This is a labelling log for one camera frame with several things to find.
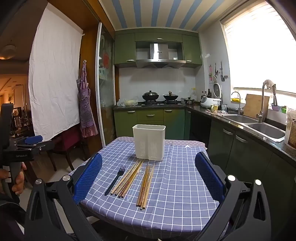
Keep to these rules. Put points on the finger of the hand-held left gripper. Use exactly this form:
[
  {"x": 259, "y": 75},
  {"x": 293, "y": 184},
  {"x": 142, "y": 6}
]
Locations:
[
  {"x": 44, "y": 146},
  {"x": 33, "y": 139}
]

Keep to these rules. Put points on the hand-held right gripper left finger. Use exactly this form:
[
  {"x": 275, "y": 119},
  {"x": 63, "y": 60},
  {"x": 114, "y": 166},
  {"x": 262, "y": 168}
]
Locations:
[{"x": 89, "y": 178}]

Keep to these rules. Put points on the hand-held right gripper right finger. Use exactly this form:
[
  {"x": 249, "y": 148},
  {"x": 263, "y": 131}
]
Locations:
[{"x": 209, "y": 178}]

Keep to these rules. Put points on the black plastic fork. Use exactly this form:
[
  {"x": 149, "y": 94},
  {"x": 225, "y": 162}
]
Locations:
[{"x": 115, "y": 182}]

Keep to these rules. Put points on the clear plastic spoon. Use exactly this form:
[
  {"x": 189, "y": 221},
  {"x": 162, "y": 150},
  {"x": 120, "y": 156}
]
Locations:
[{"x": 135, "y": 183}]

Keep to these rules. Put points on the group of wooden chopsticks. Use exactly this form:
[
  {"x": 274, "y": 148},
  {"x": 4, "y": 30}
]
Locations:
[{"x": 145, "y": 185}]

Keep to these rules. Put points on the white plastic utensil holder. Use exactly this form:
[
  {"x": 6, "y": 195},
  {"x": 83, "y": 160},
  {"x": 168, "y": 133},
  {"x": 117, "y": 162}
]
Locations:
[{"x": 149, "y": 141}]

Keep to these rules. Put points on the person's left hand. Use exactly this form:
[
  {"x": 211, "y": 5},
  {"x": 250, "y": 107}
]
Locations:
[{"x": 20, "y": 179}]

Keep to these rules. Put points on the dark wooden dining chairs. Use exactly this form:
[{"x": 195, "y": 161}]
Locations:
[{"x": 20, "y": 122}]

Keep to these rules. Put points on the red upholstered chair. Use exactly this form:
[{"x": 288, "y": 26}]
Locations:
[{"x": 69, "y": 141}]

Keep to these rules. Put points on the blue checked tablecloth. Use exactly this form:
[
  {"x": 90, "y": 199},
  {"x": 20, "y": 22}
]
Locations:
[{"x": 175, "y": 185}]

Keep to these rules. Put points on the dark green base cabinets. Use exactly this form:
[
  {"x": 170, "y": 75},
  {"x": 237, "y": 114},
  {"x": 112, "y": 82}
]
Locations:
[{"x": 249, "y": 153}]

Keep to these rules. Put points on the purple checked apron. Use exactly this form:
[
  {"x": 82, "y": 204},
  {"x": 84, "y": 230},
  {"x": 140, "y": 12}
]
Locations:
[{"x": 86, "y": 104}]

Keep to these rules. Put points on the white hanging sheet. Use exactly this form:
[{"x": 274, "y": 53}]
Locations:
[{"x": 55, "y": 81}]

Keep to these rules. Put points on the pink dishcloth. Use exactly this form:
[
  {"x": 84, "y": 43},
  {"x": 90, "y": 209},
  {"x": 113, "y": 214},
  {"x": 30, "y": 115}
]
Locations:
[{"x": 216, "y": 112}]

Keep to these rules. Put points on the yellow mug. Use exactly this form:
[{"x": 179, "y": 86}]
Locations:
[{"x": 214, "y": 108}]

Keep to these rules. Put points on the dark stone countertop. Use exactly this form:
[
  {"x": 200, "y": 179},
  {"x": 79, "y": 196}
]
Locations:
[{"x": 198, "y": 108}]

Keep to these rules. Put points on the dark metal cup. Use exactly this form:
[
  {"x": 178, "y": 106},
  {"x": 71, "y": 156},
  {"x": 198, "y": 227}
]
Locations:
[{"x": 224, "y": 107}]

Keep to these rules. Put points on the stainless double sink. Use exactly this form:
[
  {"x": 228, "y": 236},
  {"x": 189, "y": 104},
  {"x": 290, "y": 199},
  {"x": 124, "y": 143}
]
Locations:
[{"x": 266, "y": 131}]

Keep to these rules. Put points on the white rice cooker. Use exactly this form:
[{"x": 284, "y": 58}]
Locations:
[{"x": 208, "y": 102}]

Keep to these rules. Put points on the small curved faucet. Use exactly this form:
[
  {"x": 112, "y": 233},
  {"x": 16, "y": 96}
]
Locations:
[{"x": 239, "y": 107}]

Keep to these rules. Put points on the small steel pot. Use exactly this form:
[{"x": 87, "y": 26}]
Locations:
[{"x": 190, "y": 101}]

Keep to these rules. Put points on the glass sliding door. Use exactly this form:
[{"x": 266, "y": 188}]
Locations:
[{"x": 106, "y": 92}]

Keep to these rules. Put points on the yellow sink caddy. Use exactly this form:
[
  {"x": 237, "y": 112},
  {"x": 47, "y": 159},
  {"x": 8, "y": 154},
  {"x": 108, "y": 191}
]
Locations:
[{"x": 235, "y": 99}]

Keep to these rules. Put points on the wooden cutting board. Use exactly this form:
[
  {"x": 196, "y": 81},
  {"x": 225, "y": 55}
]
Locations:
[{"x": 253, "y": 106}]

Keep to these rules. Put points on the dark glass bottle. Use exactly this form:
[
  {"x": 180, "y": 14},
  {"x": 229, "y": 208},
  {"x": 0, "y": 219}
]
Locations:
[{"x": 209, "y": 93}]

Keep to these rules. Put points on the clear oil bottle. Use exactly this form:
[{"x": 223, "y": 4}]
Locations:
[{"x": 193, "y": 95}]

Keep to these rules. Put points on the light green base cabinets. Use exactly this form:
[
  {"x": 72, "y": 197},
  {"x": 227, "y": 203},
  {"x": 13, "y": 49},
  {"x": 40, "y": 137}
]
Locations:
[{"x": 150, "y": 115}]

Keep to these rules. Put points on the white plastic bag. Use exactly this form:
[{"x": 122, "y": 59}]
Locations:
[{"x": 129, "y": 102}]

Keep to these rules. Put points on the black gas stove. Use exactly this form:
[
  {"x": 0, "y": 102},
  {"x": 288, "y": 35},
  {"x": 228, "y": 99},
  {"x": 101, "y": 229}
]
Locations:
[{"x": 161, "y": 103}]

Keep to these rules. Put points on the round ceiling lamp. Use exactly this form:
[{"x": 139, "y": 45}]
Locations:
[{"x": 8, "y": 52}]

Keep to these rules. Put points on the tall steel faucet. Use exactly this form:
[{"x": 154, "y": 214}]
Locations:
[{"x": 262, "y": 104}]

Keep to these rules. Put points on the purple drain cup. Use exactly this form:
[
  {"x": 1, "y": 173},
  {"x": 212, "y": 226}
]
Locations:
[{"x": 275, "y": 107}]

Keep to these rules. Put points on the green plastic box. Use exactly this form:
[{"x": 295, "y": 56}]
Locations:
[{"x": 284, "y": 109}]

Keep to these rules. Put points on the black wok with lid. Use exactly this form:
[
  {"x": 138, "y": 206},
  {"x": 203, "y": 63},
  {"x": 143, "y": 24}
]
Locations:
[{"x": 150, "y": 95}]

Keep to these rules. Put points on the black hanging spatula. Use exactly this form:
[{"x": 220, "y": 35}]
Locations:
[{"x": 222, "y": 77}]

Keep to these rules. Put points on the metal hanging ladle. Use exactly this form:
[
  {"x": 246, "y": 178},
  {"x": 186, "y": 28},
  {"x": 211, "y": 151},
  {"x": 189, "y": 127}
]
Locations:
[{"x": 215, "y": 72}]

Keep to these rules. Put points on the steel range hood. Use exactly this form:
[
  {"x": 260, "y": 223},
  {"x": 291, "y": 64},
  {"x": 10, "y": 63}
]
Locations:
[{"x": 159, "y": 55}]

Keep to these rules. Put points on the window with white blind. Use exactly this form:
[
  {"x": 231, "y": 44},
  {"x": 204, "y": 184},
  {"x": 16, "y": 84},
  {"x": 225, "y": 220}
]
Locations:
[{"x": 259, "y": 46}]

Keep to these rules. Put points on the pink wall hanging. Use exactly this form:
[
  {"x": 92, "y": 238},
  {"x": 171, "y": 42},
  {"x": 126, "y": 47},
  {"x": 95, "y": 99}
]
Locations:
[{"x": 210, "y": 74}]

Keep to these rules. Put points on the green wall cabinets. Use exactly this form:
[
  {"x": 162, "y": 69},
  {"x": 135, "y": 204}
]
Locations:
[{"x": 123, "y": 51}]

